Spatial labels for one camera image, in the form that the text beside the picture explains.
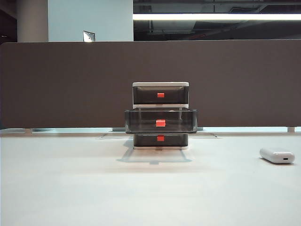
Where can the white earphone charging case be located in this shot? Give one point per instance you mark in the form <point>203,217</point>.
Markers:
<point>275,155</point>

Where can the small three-drawer storage cabinet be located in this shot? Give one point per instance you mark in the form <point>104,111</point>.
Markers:
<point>160,83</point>

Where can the brown fabric desk partition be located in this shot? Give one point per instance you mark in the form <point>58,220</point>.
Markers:
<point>47,82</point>

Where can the long ceiling light strip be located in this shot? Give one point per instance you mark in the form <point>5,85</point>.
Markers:
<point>211,16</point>

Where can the white partition foot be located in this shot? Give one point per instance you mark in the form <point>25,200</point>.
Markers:
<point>27,131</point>
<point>291,129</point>

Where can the white round column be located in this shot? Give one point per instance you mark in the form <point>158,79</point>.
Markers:
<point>31,21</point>

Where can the metal wall plate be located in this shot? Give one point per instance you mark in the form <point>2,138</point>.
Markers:
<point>89,36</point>

